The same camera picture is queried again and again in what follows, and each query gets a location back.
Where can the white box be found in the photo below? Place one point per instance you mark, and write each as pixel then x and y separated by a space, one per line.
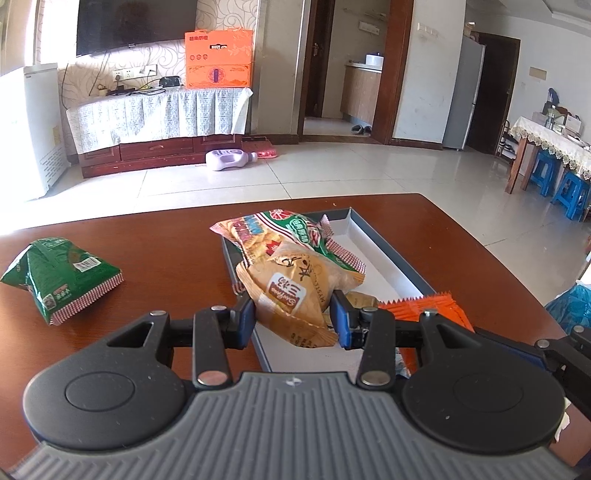
pixel 575 124

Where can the wooden kitchen counter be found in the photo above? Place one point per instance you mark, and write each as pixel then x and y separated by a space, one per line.
pixel 360 94

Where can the pale patterned tablecloth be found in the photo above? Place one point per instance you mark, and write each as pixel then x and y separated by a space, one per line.
pixel 161 110

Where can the blue plastic stool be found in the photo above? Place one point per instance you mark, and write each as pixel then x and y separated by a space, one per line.
pixel 570 191
pixel 545 168

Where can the small black box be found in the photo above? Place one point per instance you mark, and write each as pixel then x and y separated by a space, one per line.
pixel 169 82

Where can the dark green snack bag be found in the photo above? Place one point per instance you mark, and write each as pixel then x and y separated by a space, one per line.
pixel 55 277

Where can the purple plastic bottle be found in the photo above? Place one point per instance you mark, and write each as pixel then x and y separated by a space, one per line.
pixel 226 160

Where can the white pot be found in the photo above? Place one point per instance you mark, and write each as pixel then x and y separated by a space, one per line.
pixel 374 61

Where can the grey shallow tray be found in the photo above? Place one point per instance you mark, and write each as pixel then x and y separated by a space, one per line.
pixel 378 263

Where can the white chest freezer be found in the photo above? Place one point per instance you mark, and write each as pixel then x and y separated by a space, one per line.
pixel 32 129

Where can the yellow wall plate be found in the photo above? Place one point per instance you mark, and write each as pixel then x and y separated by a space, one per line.
pixel 538 74

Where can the orange snack packet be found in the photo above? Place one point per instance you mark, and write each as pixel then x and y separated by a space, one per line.
pixel 406 309

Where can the black wall television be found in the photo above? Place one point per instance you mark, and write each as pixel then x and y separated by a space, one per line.
pixel 134 23

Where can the dark red wooden cabinet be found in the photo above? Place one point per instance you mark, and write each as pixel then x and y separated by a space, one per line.
pixel 152 150

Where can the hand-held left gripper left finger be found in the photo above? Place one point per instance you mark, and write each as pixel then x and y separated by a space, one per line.
pixel 244 323

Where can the tan round pastry packet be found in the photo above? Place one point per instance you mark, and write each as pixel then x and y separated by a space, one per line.
pixel 295 286

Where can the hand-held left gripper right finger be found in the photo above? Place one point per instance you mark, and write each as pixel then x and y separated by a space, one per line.
pixel 340 323

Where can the white wall socket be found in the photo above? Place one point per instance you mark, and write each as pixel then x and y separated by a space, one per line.
pixel 147 70
pixel 123 74

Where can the wooden door frame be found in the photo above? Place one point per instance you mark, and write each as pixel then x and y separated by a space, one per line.
pixel 392 69

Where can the dark wooden door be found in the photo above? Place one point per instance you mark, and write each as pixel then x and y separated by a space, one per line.
pixel 501 92

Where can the orange gift box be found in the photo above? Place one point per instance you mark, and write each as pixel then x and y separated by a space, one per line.
pixel 219 57

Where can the metal shoe rack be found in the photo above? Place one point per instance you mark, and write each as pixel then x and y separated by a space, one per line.
pixel 507 143

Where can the brown wooden side table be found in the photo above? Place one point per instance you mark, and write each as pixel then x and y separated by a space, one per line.
pixel 513 166

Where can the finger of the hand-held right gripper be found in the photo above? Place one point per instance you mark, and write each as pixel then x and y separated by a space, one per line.
pixel 517 353

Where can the red dustpan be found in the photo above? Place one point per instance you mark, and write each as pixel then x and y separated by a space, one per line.
pixel 265 151

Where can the green and orange chip bag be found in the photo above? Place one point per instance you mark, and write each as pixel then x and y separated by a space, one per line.
pixel 277 230

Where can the black power strip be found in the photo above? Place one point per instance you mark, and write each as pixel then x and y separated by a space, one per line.
pixel 121 90

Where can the grey refrigerator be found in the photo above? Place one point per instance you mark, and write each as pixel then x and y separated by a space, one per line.
pixel 461 92

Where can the teal patterned cloth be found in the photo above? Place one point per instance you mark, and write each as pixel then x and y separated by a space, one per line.
pixel 570 307

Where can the side table with lace cloth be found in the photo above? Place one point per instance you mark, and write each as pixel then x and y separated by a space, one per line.
pixel 545 136

